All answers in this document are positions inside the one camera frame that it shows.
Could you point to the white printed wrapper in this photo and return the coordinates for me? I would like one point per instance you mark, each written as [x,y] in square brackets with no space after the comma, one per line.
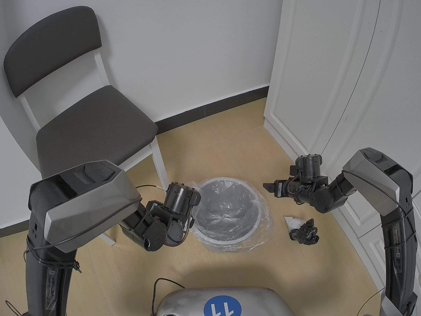
[292,222]

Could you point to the pale grey trash bin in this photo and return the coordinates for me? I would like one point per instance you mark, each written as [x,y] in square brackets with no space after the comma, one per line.
[230,242]

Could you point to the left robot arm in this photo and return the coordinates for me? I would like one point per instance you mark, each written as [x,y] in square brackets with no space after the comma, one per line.
[85,202]

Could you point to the grey white chair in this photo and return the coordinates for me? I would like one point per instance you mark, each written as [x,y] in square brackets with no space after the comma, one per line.
[95,130]

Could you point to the clear plastic bag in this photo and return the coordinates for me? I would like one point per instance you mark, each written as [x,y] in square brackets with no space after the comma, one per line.
[266,222]

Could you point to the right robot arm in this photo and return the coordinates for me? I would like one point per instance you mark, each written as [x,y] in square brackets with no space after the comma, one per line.
[371,176]

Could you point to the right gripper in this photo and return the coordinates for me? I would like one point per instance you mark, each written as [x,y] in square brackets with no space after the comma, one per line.
[286,188]

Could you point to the white wardrobe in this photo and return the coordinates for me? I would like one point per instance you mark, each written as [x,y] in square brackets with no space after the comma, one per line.
[329,77]

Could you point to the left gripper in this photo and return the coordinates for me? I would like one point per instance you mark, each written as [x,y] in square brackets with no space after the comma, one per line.
[188,224]

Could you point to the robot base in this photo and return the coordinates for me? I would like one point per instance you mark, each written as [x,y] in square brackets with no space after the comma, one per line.
[197,303]

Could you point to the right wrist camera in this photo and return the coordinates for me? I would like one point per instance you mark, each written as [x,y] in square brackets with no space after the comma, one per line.
[294,170]

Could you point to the black plastic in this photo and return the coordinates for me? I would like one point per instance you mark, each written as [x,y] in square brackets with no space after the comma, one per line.
[306,234]

